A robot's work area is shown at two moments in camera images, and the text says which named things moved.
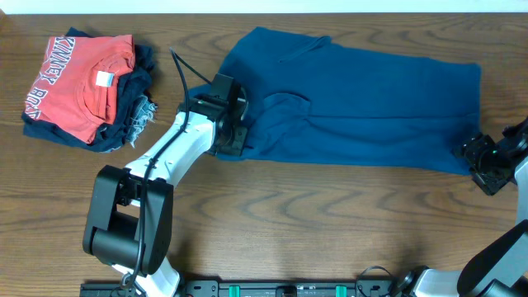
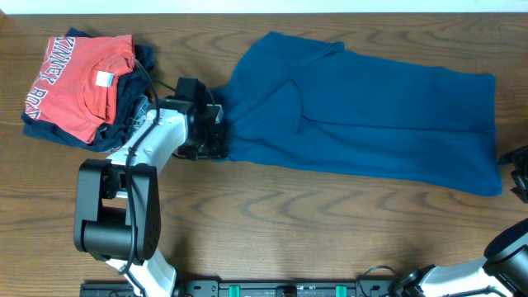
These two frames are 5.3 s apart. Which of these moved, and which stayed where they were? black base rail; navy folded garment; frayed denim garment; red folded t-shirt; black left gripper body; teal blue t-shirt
Moved: black left gripper body; teal blue t-shirt
Stayed: navy folded garment; red folded t-shirt; frayed denim garment; black base rail
